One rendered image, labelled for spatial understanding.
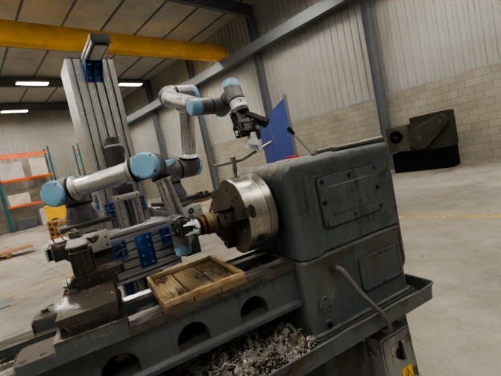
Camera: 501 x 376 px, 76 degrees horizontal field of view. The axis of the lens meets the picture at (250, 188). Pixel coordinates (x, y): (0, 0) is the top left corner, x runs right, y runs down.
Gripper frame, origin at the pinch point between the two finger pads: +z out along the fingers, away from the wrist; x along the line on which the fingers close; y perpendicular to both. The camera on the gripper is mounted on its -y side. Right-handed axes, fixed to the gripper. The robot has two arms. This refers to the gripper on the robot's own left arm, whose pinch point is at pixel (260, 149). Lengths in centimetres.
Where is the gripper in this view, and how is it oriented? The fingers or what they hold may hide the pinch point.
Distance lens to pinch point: 138.1
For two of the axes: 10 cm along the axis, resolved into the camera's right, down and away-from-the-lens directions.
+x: 3.4, -3.5, -8.7
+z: 3.4, 9.1, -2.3
